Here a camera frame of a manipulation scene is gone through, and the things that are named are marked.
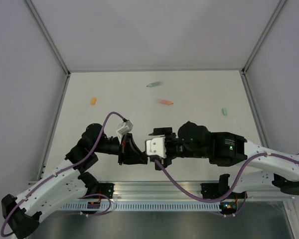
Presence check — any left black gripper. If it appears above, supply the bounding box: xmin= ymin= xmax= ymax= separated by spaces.
xmin=93 ymin=132 xmax=148 ymax=165

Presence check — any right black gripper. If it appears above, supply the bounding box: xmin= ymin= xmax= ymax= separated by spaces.
xmin=149 ymin=127 xmax=208 ymax=171

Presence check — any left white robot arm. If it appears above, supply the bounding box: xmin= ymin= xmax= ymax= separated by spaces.
xmin=1 ymin=120 xmax=148 ymax=239

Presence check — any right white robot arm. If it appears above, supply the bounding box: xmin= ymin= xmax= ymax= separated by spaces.
xmin=145 ymin=121 xmax=299 ymax=202

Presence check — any pink pen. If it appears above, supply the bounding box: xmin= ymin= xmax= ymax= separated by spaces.
xmin=155 ymin=99 xmax=173 ymax=105

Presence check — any light green pen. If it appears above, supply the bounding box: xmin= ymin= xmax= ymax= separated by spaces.
xmin=147 ymin=81 xmax=163 ymax=88

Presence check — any orange pen cap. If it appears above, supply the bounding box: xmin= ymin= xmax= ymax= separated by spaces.
xmin=90 ymin=97 xmax=97 ymax=105

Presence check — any light green pen cap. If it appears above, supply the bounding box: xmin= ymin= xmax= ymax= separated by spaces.
xmin=222 ymin=108 xmax=227 ymax=116

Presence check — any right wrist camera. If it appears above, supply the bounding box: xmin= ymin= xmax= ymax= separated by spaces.
xmin=145 ymin=136 xmax=166 ymax=158

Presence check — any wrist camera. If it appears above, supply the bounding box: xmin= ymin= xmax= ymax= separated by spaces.
xmin=116 ymin=120 xmax=133 ymax=142
xmin=145 ymin=136 xmax=166 ymax=158

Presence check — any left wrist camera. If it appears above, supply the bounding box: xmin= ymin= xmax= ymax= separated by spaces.
xmin=116 ymin=120 xmax=133 ymax=142

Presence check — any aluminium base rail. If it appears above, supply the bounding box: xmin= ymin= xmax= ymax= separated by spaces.
xmin=27 ymin=181 xmax=296 ymax=201

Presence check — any slotted cable duct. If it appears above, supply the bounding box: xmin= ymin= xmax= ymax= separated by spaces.
xmin=59 ymin=201 xmax=221 ymax=212

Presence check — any left aluminium frame post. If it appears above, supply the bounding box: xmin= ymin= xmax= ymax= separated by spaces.
xmin=23 ymin=0 xmax=71 ymax=77

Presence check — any aluminium frame post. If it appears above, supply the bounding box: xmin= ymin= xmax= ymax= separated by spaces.
xmin=241 ymin=0 xmax=288 ymax=75
xmin=23 ymin=0 xmax=71 ymax=77

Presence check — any right aluminium frame post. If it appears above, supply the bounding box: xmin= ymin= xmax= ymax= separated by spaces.
xmin=241 ymin=0 xmax=288 ymax=75

